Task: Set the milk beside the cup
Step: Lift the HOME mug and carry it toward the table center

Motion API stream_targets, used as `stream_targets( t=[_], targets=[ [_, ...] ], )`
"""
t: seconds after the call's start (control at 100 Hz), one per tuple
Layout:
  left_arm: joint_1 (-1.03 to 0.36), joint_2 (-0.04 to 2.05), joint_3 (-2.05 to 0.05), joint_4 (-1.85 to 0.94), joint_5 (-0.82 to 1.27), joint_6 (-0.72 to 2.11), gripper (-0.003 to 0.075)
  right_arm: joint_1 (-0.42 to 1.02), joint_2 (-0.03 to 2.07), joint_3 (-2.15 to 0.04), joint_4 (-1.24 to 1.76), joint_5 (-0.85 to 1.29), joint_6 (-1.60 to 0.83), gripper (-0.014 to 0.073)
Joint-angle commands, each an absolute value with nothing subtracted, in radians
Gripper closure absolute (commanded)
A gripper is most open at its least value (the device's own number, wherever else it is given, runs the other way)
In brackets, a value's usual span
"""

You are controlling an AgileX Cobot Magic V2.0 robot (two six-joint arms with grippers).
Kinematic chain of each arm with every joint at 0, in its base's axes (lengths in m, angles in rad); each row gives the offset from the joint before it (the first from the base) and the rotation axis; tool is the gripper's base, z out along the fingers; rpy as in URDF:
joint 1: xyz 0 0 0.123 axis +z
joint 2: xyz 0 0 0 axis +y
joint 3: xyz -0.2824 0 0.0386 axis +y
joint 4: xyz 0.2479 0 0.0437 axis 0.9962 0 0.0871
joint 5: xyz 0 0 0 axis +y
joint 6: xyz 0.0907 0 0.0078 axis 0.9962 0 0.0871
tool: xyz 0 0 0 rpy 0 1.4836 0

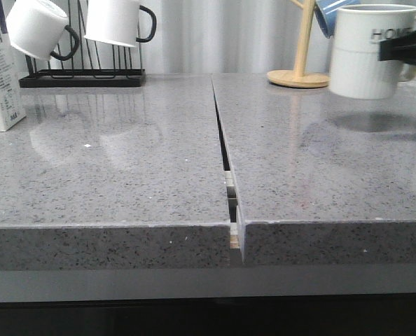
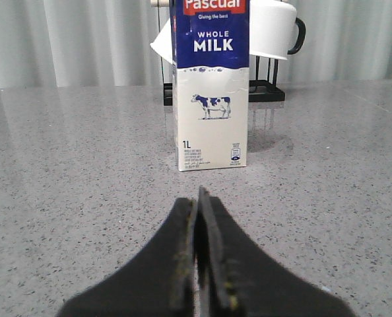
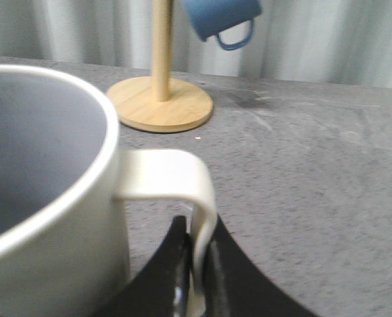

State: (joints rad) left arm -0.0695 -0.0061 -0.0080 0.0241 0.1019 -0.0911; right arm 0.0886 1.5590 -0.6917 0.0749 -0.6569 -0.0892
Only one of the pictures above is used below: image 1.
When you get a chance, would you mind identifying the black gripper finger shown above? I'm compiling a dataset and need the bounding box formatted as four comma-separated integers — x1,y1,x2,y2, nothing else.
378,30,416,66

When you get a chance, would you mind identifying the white HOME mug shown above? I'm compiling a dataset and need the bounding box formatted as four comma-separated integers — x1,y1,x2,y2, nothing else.
328,4,416,99

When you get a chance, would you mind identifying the blue hanging mug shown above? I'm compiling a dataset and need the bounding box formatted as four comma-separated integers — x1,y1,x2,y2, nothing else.
314,0,361,39

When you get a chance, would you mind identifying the wooden mug tree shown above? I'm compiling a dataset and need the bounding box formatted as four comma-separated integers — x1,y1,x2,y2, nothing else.
267,0,329,88

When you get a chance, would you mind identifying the white mug black handle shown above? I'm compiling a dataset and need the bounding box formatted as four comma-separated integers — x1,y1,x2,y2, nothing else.
84,0,157,48
6,0,80,61

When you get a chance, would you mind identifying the black wire mug rack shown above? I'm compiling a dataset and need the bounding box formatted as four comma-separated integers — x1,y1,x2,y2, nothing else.
20,1,146,88

